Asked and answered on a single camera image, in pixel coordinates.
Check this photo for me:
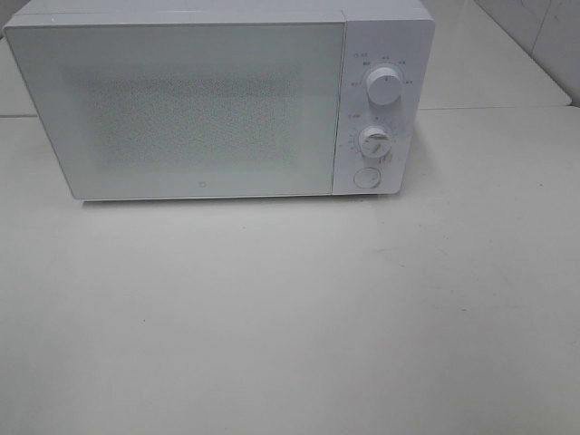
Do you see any white timer knob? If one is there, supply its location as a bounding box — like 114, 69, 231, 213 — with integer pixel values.
358, 126, 392, 159

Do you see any white microwave oven body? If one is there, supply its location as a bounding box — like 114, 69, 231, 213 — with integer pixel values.
4, 1, 435, 198

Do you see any white upper power knob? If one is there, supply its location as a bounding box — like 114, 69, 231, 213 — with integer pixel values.
365, 65, 402, 106

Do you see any white microwave door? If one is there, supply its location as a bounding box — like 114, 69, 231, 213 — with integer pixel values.
6, 23, 344, 200

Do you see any white round door button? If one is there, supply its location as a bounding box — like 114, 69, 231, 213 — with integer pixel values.
353, 168, 381, 189

